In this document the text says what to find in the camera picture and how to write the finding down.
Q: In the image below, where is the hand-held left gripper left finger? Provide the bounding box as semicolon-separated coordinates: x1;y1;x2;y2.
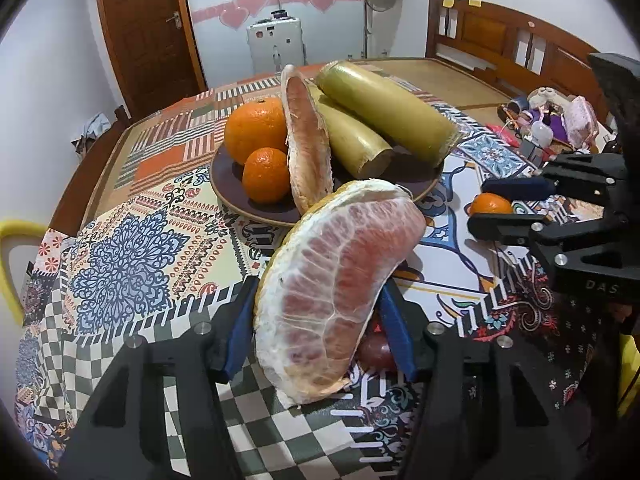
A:
57;277;261;480

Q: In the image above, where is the pink patterned pouch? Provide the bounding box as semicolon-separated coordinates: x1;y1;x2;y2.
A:
564;95;600;147

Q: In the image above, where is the wooden bed headboard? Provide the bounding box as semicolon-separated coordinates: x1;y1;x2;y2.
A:
425;0;617;126

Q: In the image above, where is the purple round plate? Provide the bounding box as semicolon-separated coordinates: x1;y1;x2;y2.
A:
209;137;445;227

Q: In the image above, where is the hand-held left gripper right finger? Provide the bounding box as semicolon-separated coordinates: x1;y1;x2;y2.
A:
375;280;597;480

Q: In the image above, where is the medium orange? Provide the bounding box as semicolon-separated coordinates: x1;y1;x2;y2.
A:
469;192;515;217

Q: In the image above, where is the small white bottle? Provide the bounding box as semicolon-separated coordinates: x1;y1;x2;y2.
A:
529;121;554;150

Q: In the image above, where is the white appliance box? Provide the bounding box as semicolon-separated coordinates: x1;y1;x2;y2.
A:
245;10;307;75

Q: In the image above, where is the yellow foam tube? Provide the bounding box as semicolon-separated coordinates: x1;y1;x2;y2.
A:
0;219;49;327

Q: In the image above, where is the large orange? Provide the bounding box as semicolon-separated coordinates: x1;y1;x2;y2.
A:
223;98;289;167

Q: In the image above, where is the patterned patchwork cloth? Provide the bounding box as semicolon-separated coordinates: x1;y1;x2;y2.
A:
12;110;626;480

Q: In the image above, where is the pile of clothes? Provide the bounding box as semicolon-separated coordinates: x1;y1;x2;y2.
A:
74;111;114;156

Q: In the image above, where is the wooden wardrobe with glass doors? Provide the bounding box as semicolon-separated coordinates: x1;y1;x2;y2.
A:
179;0;373;87

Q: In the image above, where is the peeled pomelo segment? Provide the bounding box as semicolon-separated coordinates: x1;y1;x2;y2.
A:
253;179;428;407
279;64;335;215

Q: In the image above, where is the brown wooden door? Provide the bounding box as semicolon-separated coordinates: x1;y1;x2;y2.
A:
93;0;207;113

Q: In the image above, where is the striped patchwork blanket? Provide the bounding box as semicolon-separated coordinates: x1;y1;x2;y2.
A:
111;72;451;206

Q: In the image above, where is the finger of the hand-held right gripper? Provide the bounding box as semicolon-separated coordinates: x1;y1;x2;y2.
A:
480;152;630;207
467;211;630;270

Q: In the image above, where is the pile of toys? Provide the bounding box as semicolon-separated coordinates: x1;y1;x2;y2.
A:
497;86;615;157

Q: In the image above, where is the sugarcane piece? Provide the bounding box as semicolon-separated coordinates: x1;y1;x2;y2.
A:
313;60;461;167
312;94;395;178

